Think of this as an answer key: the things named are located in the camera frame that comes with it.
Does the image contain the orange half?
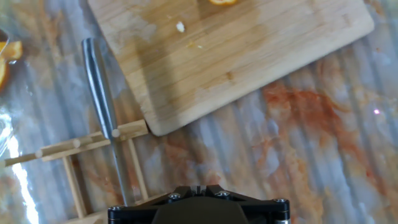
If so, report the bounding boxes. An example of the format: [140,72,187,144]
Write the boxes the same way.
[208,0,239,6]

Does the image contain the wooden peg rack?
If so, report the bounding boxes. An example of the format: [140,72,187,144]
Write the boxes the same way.
[4,119,149,224]

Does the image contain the steel cleaver knife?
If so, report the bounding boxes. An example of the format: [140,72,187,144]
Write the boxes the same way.
[81,37,137,207]

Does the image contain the bamboo cutting board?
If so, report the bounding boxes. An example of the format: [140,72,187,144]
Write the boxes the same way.
[86,0,376,137]

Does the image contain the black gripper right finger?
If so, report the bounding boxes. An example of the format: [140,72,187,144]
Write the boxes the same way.
[199,185,292,224]

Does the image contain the small orange slice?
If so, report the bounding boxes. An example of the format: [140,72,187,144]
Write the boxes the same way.
[1,40,24,62]
[0,58,9,90]

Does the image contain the marble pattern plastic mat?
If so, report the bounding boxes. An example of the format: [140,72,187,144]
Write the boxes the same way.
[0,0,398,224]

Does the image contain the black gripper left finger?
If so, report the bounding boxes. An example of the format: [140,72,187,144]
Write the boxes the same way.
[108,185,200,224]

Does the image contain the clear plastic bag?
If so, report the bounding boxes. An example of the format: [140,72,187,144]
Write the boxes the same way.
[0,27,25,94]

